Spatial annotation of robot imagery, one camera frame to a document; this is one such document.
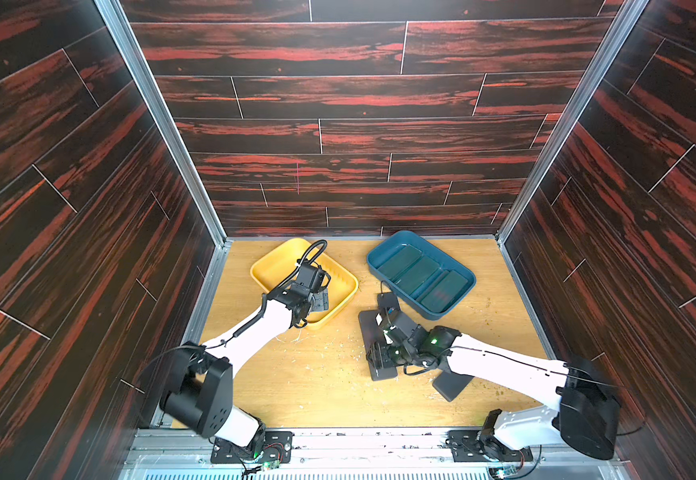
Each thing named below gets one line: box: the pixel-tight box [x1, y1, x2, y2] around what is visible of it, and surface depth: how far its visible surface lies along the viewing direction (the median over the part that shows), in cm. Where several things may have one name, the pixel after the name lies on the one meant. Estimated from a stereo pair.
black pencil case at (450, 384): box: [432, 370, 475, 402], surface depth 84 cm
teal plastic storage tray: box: [367, 230, 477, 321], surface depth 108 cm
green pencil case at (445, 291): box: [421, 270, 468, 313], surface depth 101 cm
